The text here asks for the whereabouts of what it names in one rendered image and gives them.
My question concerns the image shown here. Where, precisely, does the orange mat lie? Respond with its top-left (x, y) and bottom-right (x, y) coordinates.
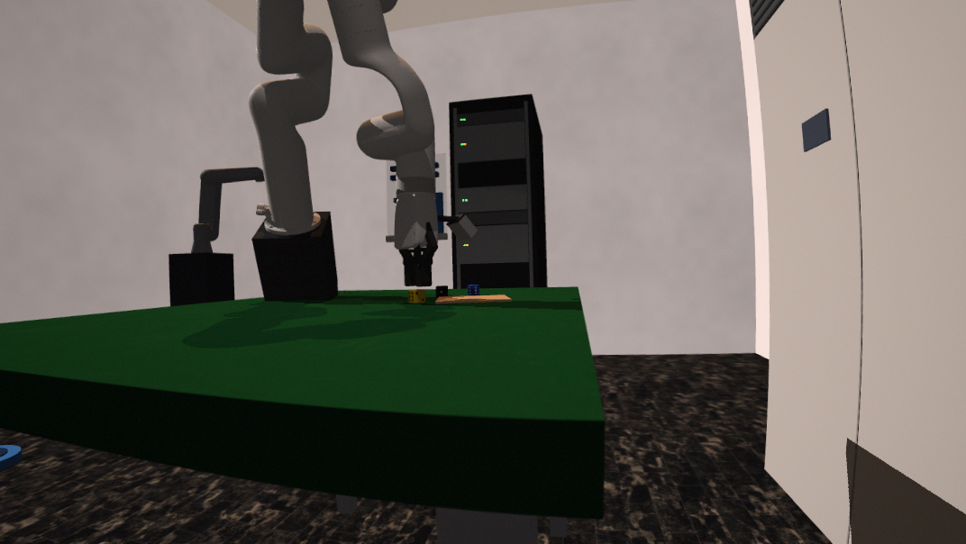
top-left (435, 295), bottom-right (512, 304)

